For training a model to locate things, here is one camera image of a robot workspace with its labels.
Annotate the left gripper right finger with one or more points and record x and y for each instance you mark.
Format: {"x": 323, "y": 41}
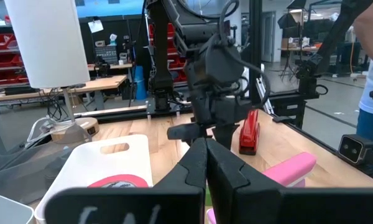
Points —
{"x": 251, "y": 202}

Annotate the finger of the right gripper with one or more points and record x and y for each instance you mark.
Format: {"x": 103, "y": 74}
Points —
{"x": 225, "y": 133}

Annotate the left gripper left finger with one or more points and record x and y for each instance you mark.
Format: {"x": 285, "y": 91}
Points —
{"x": 174, "y": 202}

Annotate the red stapler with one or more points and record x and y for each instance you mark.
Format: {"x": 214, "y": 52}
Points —
{"x": 250, "y": 133}

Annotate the green masking tape roll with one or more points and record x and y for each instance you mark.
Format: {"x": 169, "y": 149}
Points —
{"x": 208, "y": 195}

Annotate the pink marker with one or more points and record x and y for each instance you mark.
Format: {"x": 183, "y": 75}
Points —
{"x": 292, "y": 168}

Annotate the red tape roll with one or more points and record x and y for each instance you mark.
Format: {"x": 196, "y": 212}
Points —
{"x": 124, "y": 179}

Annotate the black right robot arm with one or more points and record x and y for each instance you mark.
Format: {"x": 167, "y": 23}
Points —
{"x": 161, "y": 46}

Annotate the silver aluminium extrusion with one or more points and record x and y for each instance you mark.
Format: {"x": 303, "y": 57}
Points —
{"x": 264, "y": 96}

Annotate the red storage bin shelf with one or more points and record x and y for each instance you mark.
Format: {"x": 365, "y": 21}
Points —
{"x": 174, "y": 62}
{"x": 0, "y": 59}

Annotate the blue barrel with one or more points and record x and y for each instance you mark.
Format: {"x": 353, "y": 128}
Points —
{"x": 140, "y": 84}

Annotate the white plastic bin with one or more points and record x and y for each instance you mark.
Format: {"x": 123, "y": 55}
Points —
{"x": 90, "y": 165}

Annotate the black studio light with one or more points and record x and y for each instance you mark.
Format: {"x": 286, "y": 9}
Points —
{"x": 287, "y": 20}

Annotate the wooden workbench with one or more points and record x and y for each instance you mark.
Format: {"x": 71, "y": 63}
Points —
{"x": 105, "y": 82}

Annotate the grey small parts cabinet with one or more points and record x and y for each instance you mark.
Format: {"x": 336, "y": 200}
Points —
{"x": 106, "y": 55}

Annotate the dark translucent plastic bin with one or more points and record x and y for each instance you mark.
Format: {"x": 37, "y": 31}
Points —
{"x": 25, "y": 174}

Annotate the white paper sheet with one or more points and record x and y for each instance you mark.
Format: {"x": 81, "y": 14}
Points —
{"x": 95, "y": 26}

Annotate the grey plastic bin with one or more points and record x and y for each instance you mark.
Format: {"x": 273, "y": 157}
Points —
{"x": 6, "y": 211}

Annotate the white shade table lamp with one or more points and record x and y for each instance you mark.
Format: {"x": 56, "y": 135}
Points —
{"x": 49, "y": 46}

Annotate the black depth camera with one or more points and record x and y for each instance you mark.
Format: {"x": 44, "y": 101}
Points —
{"x": 356, "y": 149}

